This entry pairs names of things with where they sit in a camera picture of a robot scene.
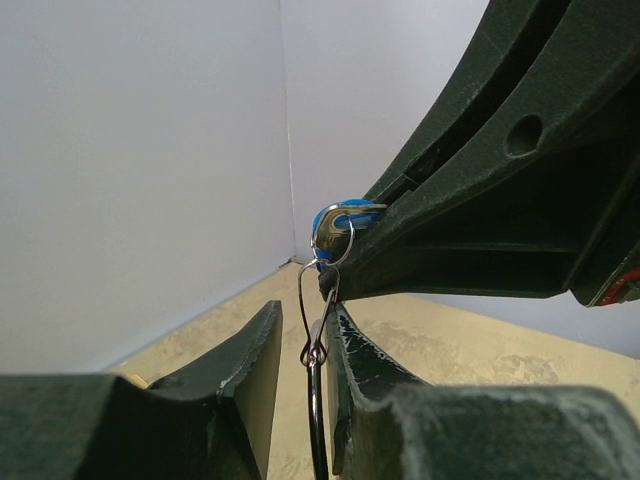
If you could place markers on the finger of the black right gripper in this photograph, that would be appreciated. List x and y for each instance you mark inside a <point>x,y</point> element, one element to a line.
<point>544,199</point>
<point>509,37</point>

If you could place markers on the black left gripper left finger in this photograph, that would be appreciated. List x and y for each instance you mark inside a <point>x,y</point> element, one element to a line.
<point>211,419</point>

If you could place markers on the tan spiral notebook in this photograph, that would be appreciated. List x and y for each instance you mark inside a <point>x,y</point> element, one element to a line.
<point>136,380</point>

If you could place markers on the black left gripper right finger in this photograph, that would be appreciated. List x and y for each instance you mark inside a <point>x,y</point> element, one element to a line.
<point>386,423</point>

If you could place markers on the large metal keyring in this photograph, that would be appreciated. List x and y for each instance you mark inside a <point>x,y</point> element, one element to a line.
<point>315,416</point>

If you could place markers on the metal wire key clip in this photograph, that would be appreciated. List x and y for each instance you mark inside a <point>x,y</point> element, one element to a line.
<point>314,325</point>

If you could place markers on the blue capped key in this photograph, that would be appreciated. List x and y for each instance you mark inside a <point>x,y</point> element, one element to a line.
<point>335,228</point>

